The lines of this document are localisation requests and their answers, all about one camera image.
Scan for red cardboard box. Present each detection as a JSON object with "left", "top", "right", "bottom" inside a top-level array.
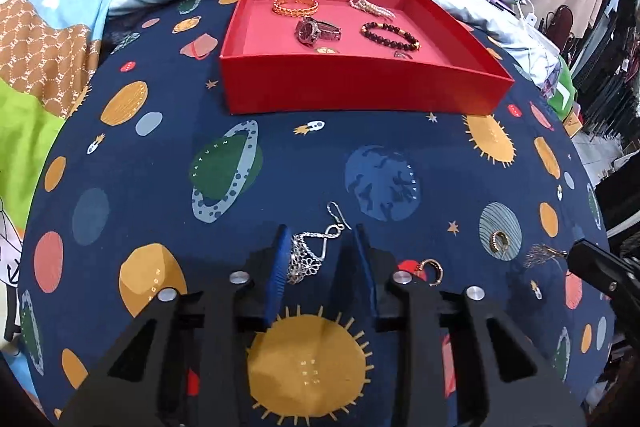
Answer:
[{"left": 220, "top": 0, "right": 516, "bottom": 116}]

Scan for white pearl bracelet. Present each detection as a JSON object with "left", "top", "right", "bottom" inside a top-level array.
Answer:
[{"left": 349, "top": 0, "right": 396, "bottom": 20}]

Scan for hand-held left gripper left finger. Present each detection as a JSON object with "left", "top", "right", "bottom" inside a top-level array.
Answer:
[{"left": 55, "top": 224, "right": 293, "bottom": 427}]

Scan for gold hoop earring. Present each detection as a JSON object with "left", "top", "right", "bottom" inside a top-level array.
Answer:
[{"left": 417, "top": 258, "right": 445, "bottom": 287}]

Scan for dark bead bracelet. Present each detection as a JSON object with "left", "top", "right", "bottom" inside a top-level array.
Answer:
[{"left": 360, "top": 22, "right": 421, "bottom": 53}]

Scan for gold tassel earring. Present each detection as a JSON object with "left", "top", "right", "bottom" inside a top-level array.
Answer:
[{"left": 522, "top": 243, "right": 569, "bottom": 271}]

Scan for gold chain bracelet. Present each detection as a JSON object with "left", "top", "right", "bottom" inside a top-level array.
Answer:
[{"left": 272, "top": 0, "right": 320, "bottom": 17}]

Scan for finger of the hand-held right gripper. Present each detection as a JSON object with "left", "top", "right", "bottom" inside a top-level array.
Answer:
[{"left": 567, "top": 239, "right": 640, "bottom": 308}]

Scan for rack of hanging clothes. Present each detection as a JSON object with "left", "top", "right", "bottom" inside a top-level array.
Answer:
[{"left": 570, "top": 0, "right": 640, "bottom": 158}]

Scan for cartoon monkey print blanket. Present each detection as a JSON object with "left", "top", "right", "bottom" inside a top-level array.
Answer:
[{"left": 0, "top": 0, "right": 151, "bottom": 358}]

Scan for dark red chair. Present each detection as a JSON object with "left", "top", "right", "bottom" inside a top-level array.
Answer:
[{"left": 545, "top": 4, "right": 577, "bottom": 58}]

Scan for silver wrist watch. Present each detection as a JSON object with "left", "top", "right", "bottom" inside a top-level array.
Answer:
[{"left": 294, "top": 17, "right": 344, "bottom": 47}]

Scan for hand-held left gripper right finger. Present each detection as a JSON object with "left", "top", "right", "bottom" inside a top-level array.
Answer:
[{"left": 350, "top": 223, "right": 588, "bottom": 427}]

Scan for navy planet print blanket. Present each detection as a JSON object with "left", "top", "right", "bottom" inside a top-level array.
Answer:
[{"left": 17, "top": 0, "right": 617, "bottom": 427}]

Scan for silver flower earring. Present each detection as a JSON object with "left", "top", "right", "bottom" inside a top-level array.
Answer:
[{"left": 286, "top": 202, "right": 354, "bottom": 286}]

